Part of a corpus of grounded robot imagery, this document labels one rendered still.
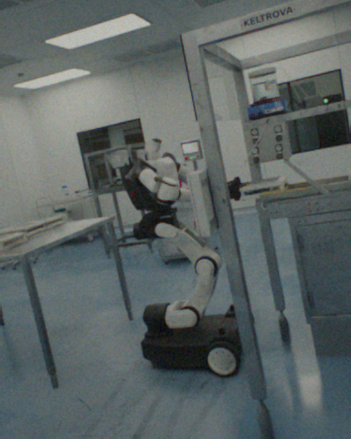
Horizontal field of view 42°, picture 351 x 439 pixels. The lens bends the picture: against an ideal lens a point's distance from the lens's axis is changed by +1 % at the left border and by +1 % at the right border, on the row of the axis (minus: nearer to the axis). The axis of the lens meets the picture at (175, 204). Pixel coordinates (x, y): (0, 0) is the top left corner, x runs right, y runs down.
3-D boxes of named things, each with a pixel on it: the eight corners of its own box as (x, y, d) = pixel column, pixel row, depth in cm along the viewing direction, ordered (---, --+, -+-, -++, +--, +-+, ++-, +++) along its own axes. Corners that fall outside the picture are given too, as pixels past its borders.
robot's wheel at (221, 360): (204, 374, 265) (205, 341, 261) (206, 369, 270) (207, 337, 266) (239, 380, 259) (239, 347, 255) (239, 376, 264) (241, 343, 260)
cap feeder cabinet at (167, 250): (161, 265, 546) (147, 203, 537) (175, 252, 599) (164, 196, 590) (211, 260, 525) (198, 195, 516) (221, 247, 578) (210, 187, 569)
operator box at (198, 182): (197, 239, 183) (185, 175, 180) (208, 229, 198) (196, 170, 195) (212, 236, 181) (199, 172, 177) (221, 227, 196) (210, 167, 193)
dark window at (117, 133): (89, 190, 876) (76, 133, 863) (90, 190, 878) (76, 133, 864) (153, 178, 833) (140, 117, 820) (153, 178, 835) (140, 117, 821)
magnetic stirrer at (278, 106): (248, 122, 246) (245, 104, 245) (254, 121, 266) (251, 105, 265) (286, 113, 240) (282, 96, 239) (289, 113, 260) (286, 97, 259)
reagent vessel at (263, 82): (250, 103, 248) (244, 69, 246) (255, 104, 262) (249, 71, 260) (279, 97, 243) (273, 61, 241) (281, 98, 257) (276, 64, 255)
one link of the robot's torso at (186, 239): (207, 284, 277) (149, 234, 283) (213, 275, 293) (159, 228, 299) (222, 267, 272) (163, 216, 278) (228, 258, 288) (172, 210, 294)
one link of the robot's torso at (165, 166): (124, 219, 277) (111, 160, 273) (144, 208, 309) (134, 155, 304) (169, 211, 267) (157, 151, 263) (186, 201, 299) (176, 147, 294)
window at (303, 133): (263, 159, 768) (251, 90, 754) (263, 159, 769) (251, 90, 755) (351, 143, 723) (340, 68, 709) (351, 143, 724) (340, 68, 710)
